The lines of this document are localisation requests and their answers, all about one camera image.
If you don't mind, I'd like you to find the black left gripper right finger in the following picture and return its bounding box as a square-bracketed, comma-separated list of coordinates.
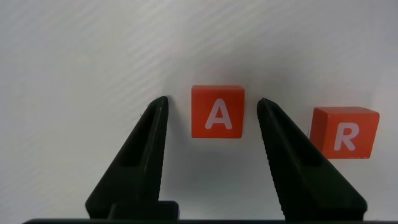
[256, 97, 368, 222]

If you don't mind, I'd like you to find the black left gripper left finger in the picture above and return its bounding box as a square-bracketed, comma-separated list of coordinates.
[85, 95, 180, 220]

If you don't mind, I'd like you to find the orange block letter R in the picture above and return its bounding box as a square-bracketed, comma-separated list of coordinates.
[308, 106, 381, 160]

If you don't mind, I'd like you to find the orange block letter A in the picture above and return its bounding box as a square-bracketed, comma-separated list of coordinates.
[191, 85, 246, 139]

